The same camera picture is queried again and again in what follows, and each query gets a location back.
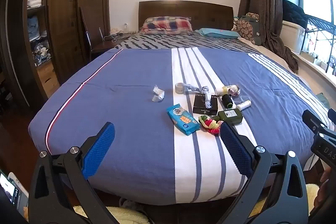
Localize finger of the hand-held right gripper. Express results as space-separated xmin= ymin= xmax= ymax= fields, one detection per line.
xmin=302 ymin=109 xmax=336 ymax=162

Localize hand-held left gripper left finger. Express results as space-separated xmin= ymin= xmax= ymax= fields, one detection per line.
xmin=28 ymin=122 xmax=116 ymax=224

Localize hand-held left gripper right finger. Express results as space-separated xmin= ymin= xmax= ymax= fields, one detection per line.
xmin=219 ymin=122 xmax=310 ymax=224

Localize frayed denim cloth strip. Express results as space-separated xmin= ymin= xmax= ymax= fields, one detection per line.
xmin=184 ymin=84 xmax=213 ymax=109

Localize person's right hand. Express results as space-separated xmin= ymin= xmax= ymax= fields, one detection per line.
xmin=316 ymin=168 xmax=336 ymax=216

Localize dark green bottle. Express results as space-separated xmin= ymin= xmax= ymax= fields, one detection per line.
xmin=212 ymin=109 xmax=243 ymax=125

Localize colourful knitted scrunchie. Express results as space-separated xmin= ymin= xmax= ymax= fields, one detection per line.
xmin=198 ymin=114 xmax=223 ymax=134

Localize white thread spool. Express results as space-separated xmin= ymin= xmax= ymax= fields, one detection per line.
xmin=236 ymin=100 xmax=252 ymax=110

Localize black thread spool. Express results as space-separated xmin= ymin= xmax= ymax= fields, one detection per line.
xmin=221 ymin=94 xmax=234 ymax=109

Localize black flat box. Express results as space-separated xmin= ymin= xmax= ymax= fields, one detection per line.
xmin=193 ymin=93 xmax=218 ymax=115

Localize blue striped blanket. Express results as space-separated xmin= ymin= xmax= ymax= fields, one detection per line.
xmin=28 ymin=47 xmax=334 ymax=205

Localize blue wipes packet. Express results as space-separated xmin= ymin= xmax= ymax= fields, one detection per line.
xmin=167 ymin=104 xmax=200 ymax=136

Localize white yellow bottle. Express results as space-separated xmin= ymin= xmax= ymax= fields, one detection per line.
xmin=215 ymin=84 xmax=240 ymax=96

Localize grey slipper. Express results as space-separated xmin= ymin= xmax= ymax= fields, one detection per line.
xmin=119 ymin=198 xmax=147 ymax=214

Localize yellow fluffy rug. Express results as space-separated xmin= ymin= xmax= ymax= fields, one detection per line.
xmin=73 ymin=183 xmax=319 ymax=224

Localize clear plastic wrapper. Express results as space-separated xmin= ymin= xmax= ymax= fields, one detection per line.
xmin=152 ymin=85 xmax=165 ymax=103

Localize smartphone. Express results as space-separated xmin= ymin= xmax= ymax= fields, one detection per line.
xmin=0 ymin=172 xmax=29 ymax=217

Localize dark wooden nightstand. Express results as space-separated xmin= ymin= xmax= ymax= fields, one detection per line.
xmin=91 ymin=32 xmax=134 ymax=55

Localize white storage box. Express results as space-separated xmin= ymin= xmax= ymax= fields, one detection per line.
xmin=281 ymin=20 xmax=311 ymax=54

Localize teal pillow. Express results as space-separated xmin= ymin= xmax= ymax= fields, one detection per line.
xmin=196 ymin=28 xmax=240 ymax=39

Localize dark chair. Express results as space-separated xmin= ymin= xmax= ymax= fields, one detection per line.
xmin=79 ymin=6 xmax=93 ymax=62

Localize circle patterned bag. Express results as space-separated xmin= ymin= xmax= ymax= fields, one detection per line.
xmin=234 ymin=13 xmax=263 ymax=46

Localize black metal rack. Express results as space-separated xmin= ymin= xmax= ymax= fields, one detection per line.
xmin=304 ymin=14 xmax=336 ymax=73

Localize grey zigzag bed sheet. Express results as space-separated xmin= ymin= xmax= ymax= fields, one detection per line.
xmin=115 ymin=32 xmax=263 ymax=52

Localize dark wooden wardrobe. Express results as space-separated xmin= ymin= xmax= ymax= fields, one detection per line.
xmin=0 ymin=0 xmax=111 ymax=114

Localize light blue folded clothes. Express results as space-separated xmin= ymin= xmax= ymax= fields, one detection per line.
xmin=28 ymin=17 xmax=48 ymax=41

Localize black quilted jacket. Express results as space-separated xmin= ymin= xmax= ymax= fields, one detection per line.
xmin=282 ymin=0 xmax=308 ymax=28

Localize plaid pillow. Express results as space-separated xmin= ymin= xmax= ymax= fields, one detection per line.
xmin=139 ymin=17 xmax=193 ymax=35

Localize dark wooden headboard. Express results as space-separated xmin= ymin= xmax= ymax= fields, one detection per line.
xmin=138 ymin=0 xmax=234 ymax=31

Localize brown curtain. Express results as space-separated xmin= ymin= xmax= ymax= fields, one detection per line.
xmin=238 ymin=0 xmax=300 ymax=72

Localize white charger cable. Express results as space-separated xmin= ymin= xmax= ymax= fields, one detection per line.
xmin=104 ymin=30 xmax=128 ymax=42

